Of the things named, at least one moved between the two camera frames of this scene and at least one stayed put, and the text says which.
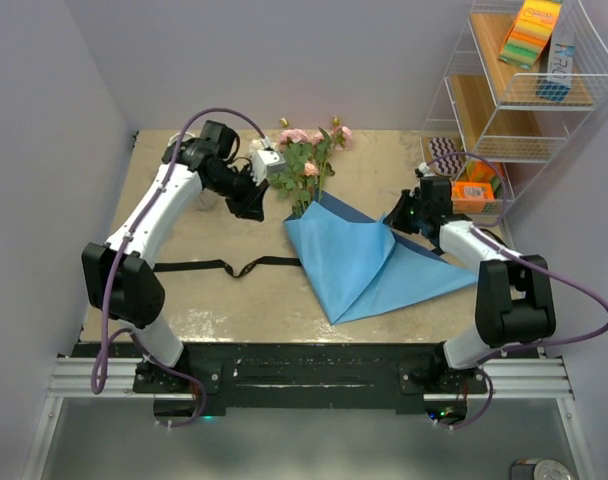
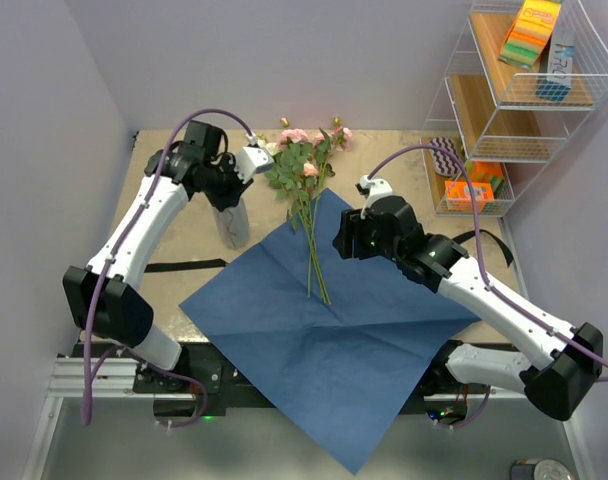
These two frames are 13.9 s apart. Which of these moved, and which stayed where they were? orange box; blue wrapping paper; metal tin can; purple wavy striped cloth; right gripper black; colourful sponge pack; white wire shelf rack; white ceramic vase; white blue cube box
Moved: white ceramic vase; right gripper black; blue wrapping paper
Stayed: metal tin can; colourful sponge pack; orange box; purple wavy striped cloth; white wire shelf rack; white blue cube box
